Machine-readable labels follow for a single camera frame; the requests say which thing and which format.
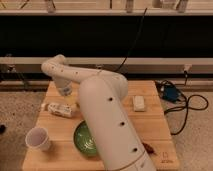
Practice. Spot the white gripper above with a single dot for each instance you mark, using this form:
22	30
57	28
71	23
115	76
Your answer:
64	88

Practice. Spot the white plastic bottle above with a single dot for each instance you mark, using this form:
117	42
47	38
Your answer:
58	109

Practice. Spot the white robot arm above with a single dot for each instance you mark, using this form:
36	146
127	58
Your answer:
100	96

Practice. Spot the green ceramic bowl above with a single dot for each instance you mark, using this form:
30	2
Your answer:
83	141

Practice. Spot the white paper cup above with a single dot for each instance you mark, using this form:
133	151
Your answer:
38	138

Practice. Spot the white rectangular block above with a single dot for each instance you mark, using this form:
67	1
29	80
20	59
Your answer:
138	103

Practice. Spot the dried red chili pepper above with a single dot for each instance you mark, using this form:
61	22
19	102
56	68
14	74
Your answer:
148	148

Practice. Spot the blue power adapter box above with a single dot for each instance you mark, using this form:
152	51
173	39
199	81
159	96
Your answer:
170	93

